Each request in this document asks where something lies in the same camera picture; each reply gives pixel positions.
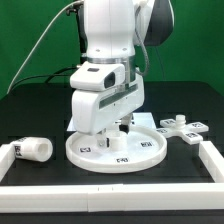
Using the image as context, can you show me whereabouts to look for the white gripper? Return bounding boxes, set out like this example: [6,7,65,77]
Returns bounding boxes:
[72,75,144,147]

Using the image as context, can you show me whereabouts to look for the white round table top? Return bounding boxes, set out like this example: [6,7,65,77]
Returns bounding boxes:
[66,125,167,173]

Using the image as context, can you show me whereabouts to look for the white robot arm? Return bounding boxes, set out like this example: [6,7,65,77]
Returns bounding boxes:
[70,0,174,147]

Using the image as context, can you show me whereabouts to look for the white marker sheet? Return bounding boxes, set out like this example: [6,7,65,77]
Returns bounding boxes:
[132,112,156,129]

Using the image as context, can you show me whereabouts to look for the white cross-shaped table base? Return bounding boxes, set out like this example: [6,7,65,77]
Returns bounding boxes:
[156,115,209,145]

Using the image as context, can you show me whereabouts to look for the white front fence bar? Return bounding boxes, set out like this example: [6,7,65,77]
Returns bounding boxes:
[0,183,224,213]

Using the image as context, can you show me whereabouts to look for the white right fence block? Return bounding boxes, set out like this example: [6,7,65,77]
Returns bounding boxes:
[199,141,224,183]

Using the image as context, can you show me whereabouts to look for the white fence block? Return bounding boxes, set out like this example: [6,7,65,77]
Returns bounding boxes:
[0,144,15,182]
[199,141,224,183]

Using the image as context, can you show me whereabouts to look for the white left fence block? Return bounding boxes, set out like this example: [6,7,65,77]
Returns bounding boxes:
[0,144,15,182]

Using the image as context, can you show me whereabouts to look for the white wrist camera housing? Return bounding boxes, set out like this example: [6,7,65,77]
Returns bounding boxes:
[70,62,125,91]

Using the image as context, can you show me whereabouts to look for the black cable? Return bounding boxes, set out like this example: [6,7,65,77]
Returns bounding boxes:
[9,66,81,92]

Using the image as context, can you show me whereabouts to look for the black camera stand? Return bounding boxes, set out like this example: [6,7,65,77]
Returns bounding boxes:
[65,7,88,84]

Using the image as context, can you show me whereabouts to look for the white cable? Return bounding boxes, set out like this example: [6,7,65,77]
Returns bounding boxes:
[6,0,85,95]

